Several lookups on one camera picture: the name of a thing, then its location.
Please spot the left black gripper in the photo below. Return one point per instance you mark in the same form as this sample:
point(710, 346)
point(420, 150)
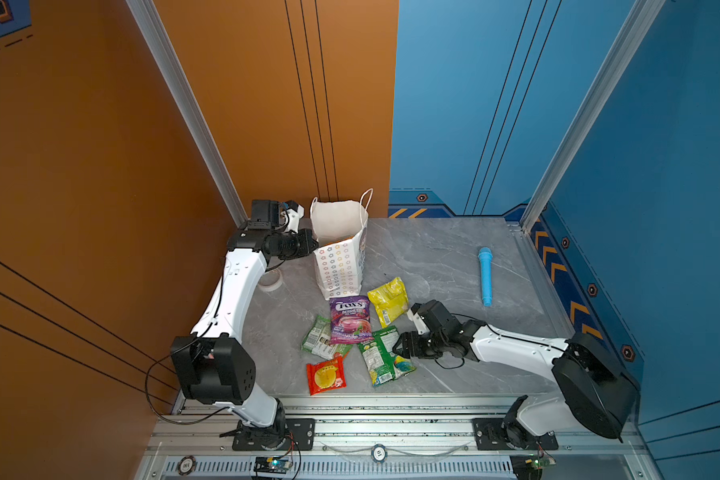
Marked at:
point(303, 238)

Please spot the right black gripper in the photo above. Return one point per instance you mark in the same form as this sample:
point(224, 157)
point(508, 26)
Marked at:
point(410, 350)

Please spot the green snack bag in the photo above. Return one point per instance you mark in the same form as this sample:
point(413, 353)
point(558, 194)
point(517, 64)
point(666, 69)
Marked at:
point(382, 364)

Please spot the yellow snack bag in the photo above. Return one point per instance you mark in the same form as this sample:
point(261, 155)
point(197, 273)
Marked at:
point(390, 301)

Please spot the purple Fox's candy bag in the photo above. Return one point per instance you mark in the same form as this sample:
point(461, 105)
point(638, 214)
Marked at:
point(350, 319)

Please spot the white printed paper bag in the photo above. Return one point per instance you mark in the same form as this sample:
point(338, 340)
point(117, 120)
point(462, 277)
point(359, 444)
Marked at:
point(340, 228)

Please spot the red yellow snack packet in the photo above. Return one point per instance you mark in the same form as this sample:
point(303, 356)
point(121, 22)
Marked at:
point(326, 376)

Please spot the green white snack packet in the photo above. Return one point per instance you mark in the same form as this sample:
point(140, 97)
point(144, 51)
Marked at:
point(318, 341)

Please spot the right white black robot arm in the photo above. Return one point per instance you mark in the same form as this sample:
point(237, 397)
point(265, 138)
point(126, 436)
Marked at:
point(593, 390)

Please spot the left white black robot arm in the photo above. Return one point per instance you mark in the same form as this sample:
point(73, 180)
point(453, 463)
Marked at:
point(211, 363)

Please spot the blue toy microphone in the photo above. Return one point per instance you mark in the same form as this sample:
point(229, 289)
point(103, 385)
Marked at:
point(485, 258)

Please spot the right green circuit board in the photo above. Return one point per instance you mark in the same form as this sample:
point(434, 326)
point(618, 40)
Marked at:
point(531, 467)

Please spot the green circuit board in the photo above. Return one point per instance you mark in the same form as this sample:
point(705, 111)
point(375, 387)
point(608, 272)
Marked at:
point(272, 467)
point(531, 467)

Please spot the left green circuit board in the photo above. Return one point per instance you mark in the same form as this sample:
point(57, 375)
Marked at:
point(272, 467)

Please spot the round brown badge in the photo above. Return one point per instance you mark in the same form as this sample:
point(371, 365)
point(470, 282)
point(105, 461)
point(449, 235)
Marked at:
point(186, 465)

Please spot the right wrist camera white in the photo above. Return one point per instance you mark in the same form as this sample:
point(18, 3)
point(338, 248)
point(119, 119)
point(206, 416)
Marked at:
point(416, 314)

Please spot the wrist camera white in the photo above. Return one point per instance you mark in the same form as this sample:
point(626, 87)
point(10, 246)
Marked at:
point(294, 213)
point(416, 314)

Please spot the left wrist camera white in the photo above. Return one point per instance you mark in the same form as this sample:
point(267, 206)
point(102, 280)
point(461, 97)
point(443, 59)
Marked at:
point(294, 213)

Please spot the aluminium frame rail base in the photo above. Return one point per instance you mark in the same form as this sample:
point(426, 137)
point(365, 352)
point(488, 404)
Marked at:
point(426, 436)

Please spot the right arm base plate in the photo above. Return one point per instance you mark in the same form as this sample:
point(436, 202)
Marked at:
point(496, 434)

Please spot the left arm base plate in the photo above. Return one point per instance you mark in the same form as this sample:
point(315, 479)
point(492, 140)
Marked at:
point(296, 433)

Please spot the left aluminium corner post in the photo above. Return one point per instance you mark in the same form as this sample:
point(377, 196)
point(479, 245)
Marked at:
point(152, 29)

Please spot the aluminium corner post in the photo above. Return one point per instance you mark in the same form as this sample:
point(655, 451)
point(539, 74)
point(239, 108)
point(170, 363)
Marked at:
point(628, 40)
point(152, 29)

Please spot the right aluminium corner post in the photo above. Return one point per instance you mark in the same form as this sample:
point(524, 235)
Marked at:
point(628, 40)

